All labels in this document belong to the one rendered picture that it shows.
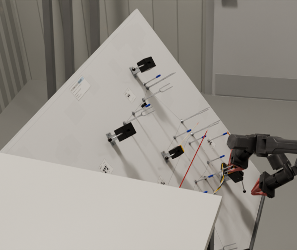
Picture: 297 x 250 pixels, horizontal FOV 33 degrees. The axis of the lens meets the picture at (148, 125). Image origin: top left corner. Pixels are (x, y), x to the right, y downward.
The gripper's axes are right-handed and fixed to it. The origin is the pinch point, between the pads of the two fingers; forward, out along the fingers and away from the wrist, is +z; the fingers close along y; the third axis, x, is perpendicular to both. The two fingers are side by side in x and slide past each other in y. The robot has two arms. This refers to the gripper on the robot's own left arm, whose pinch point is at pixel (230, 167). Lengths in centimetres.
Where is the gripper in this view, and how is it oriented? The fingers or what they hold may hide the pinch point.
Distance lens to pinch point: 210.5
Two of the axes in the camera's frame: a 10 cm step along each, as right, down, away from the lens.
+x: 9.0, 4.1, 1.5
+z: -3.9, 6.1, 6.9
